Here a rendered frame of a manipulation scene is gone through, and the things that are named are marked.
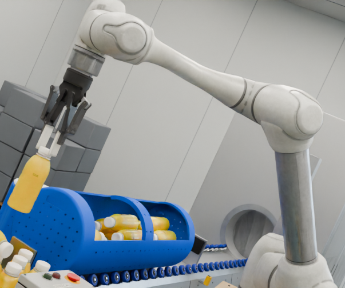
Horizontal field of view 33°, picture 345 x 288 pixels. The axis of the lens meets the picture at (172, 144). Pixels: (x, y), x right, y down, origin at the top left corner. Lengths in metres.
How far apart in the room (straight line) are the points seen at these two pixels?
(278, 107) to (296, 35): 5.53
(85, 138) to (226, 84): 4.17
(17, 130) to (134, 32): 4.42
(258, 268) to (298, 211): 0.34
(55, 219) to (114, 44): 0.71
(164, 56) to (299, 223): 0.67
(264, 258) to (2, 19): 5.13
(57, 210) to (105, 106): 5.77
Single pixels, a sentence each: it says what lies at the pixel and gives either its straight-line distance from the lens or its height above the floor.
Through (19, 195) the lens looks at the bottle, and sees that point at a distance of 1.57.
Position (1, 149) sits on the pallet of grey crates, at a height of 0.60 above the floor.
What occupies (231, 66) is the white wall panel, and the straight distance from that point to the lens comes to 7.16.
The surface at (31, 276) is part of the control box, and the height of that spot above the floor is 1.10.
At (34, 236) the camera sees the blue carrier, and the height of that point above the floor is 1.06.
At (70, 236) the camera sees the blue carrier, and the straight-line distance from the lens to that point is 1.82.
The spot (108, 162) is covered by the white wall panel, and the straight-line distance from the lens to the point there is 7.48.
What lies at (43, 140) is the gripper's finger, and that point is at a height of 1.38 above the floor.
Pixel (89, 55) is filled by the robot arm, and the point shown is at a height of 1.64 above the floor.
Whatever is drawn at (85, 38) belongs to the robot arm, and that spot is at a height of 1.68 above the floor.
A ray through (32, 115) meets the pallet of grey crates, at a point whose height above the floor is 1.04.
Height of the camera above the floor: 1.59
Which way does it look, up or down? 3 degrees down
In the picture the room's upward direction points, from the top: 25 degrees clockwise
